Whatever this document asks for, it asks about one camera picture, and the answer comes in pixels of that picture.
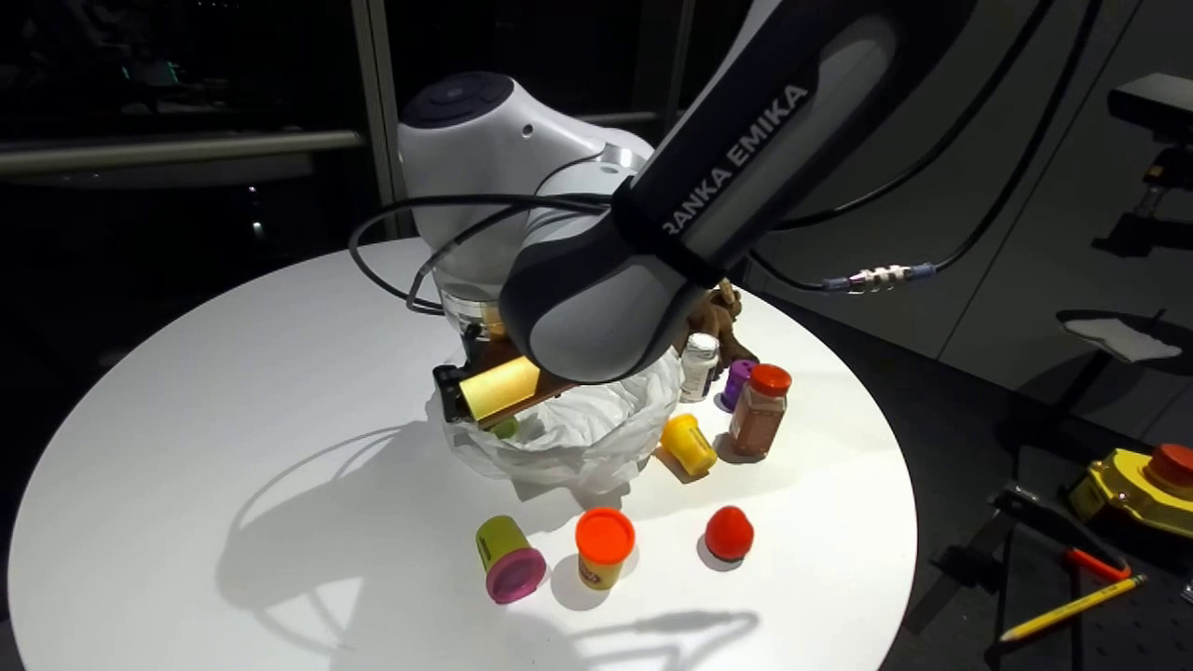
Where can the pink lidded toy tub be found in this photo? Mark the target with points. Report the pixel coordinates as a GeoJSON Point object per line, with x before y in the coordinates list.
{"type": "Point", "coordinates": [508, 562]}

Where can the metal window railing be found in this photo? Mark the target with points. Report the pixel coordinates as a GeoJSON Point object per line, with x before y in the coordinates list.
{"type": "Point", "coordinates": [46, 158]}

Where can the orange toy cup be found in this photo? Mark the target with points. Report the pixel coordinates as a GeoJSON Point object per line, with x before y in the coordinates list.
{"type": "Point", "coordinates": [604, 542]}

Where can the yellow emergency stop button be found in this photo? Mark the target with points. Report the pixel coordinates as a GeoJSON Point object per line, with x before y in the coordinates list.
{"type": "Point", "coordinates": [1145, 488]}

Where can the brown plush moose toy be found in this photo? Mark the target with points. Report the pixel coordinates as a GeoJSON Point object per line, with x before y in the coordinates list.
{"type": "Point", "coordinates": [717, 319]}

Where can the red toy ball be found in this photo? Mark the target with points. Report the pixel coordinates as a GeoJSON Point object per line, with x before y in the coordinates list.
{"type": "Point", "coordinates": [727, 534]}

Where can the yellow pencil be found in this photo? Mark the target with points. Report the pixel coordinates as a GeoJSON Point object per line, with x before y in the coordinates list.
{"type": "Point", "coordinates": [1073, 609]}

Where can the vertical window frame post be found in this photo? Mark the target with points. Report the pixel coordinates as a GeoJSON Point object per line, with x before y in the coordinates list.
{"type": "Point", "coordinates": [378, 97]}

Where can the spice jar with orange lid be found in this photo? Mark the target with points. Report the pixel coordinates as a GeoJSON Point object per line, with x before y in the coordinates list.
{"type": "Point", "coordinates": [760, 413]}

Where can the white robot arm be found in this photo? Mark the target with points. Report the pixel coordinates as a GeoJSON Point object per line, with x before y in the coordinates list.
{"type": "Point", "coordinates": [604, 297]}

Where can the white pill bottle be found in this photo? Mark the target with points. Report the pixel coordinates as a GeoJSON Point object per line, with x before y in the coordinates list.
{"type": "Point", "coordinates": [699, 360]}

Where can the black camera stand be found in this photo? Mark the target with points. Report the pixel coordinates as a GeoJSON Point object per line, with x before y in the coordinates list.
{"type": "Point", "coordinates": [1163, 109]}

